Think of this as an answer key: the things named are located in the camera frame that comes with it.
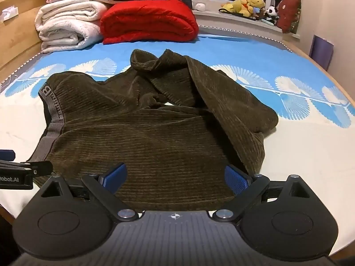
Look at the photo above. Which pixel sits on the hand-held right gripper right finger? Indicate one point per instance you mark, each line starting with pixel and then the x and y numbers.
pixel 235 180

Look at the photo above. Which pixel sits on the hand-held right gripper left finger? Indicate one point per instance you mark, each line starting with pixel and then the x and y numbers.
pixel 115 177

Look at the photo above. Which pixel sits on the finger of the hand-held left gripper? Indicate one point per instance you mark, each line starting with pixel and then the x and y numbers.
pixel 41 166
pixel 7 155

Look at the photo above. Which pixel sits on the blue white patterned bed sheet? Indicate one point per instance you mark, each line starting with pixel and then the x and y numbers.
pixel 277 61

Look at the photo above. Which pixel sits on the white paper packet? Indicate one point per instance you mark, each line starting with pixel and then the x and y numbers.
pixel 9 13

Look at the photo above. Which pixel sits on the purple board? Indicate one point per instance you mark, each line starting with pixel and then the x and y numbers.
pixel 321 51

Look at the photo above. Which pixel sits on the cream folded blanket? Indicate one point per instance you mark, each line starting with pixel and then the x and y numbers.
pixel 69 11

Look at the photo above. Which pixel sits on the white window sill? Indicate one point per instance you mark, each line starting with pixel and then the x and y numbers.
pixel 222 19

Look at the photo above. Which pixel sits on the red folded blanket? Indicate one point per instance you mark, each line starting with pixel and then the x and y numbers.
pixel 149 19

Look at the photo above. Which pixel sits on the pale green tube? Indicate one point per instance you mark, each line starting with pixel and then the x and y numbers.
pixel 268 21

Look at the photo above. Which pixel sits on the small blue brown plush toy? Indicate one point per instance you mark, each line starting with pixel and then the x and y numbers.
pixel 258 13

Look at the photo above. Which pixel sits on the black flat tool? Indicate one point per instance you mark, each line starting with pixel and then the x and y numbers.
pixel 230 11

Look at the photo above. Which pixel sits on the panda plush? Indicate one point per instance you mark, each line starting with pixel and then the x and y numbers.
pixel 271 13

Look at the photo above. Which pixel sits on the dark red cushion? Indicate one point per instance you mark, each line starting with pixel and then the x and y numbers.
pixel 288 13

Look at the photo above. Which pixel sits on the yellow orange plush toy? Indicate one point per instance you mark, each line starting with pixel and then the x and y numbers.
pixel 237 5

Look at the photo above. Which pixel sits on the yellow bear plush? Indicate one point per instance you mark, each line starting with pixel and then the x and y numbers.
pixel 256 2

